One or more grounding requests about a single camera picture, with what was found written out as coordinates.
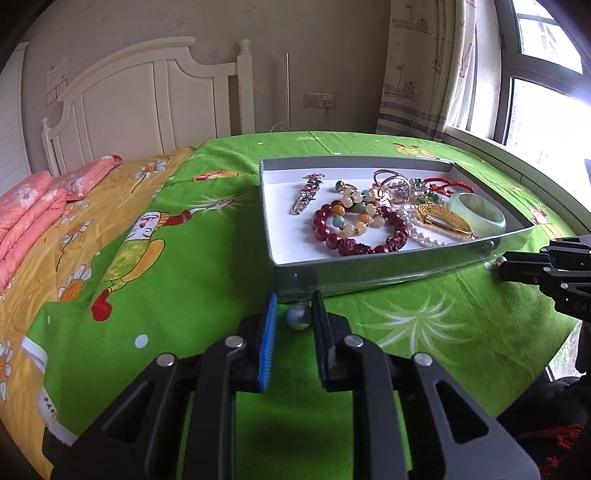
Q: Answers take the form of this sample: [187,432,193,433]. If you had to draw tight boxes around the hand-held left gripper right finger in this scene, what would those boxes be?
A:
[311,291,541,480]

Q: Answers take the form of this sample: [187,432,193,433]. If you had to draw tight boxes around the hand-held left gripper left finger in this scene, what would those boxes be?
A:
[41,292,279,480]

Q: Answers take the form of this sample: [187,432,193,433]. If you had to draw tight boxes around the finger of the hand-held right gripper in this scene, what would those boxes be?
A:
[498,251,557,284]
[539,234,591,269]

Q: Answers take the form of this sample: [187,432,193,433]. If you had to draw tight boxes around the large pearl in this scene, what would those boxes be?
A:
[286,302,311,332]

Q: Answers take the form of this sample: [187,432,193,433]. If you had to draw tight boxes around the pale green jade bangle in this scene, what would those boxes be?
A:
[445,191,507,237]

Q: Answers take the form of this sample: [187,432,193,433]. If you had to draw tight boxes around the gold mesh bangle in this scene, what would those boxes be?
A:
[414,203,476,241]

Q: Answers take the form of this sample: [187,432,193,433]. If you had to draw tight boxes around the white pearl necklace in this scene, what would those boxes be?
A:
[399,203,467,247]

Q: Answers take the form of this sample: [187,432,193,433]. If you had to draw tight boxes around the green bead bracelet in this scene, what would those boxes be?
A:
[409,178,446,206]

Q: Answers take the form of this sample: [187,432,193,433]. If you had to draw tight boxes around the red cord bead bracelet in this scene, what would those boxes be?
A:
[422,175,476,197]

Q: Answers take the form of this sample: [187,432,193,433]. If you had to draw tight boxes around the shallow silver cardboard box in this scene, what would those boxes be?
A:
[259,157,536,301]

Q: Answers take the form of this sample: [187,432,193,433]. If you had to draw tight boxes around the dark red bead bracelet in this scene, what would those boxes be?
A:
[311,202,411,258]

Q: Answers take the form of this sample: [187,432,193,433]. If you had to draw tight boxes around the multicolour stone bead bracelet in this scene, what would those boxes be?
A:
[330,189,386,234]

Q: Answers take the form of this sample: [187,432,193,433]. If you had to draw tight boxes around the gold safety pin brooch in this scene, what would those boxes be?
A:
[290,173,326,216]

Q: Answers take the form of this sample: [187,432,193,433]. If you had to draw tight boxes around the gold hoop ring cluster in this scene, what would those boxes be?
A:
[372,168,411,206]

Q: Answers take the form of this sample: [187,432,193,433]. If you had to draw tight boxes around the person's dark clothing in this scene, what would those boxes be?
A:
[496,374,591,480]

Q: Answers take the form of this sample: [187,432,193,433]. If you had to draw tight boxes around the cream printed curtain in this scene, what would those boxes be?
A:
[375,0,478,143]

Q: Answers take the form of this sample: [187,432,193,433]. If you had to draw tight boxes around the thin metal rod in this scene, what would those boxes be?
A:
[283,53,293,132]

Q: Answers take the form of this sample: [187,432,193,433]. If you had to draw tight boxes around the pink flowered quilt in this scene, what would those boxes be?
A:
[0,154,123,291]

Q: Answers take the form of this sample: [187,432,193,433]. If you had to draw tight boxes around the white wooden headboard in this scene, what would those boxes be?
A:
[41,37,256,178]

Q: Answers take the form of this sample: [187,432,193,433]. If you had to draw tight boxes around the white door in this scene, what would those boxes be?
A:
[0,44,33,185]

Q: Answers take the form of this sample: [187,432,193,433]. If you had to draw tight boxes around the red tassel cords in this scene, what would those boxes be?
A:
[510,422,587,469]

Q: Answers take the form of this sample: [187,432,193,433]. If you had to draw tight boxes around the dark window frame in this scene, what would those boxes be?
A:
[443,0,591,195]

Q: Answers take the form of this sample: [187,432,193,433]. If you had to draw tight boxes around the beige wall socket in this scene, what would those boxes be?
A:
[303,91,337,109]

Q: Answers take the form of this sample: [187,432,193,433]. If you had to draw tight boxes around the paper wall label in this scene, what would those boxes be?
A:
[46,55,70,104]

